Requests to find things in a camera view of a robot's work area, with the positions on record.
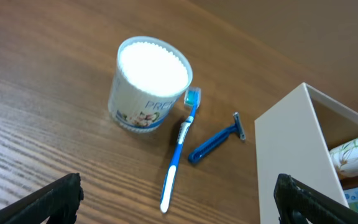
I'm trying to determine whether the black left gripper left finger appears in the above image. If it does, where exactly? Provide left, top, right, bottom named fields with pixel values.
left=0, top=173, right=84, bottom=224

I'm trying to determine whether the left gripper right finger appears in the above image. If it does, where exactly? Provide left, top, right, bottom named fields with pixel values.
left=273, top=174, right=358, bottom=224

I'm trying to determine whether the white bamboo print tube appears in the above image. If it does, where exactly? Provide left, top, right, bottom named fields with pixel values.
left=329, top=138, right=358, bottom=179

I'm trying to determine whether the blue disposable razor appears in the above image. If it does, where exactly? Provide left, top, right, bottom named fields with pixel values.
left=188, top=112, right=246, bottom=165

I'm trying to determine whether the blue white toothbrush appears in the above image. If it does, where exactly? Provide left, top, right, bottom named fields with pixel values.
left=160, top=87, right=201, bottom=214

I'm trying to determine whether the white cotton swab tub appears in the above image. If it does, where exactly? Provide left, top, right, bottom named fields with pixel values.
left=108, top=36, right=193, bottom=133

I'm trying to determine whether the white open cardboard box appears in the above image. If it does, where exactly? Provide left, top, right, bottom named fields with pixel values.
left=254, top=83, right=358, bottom=223

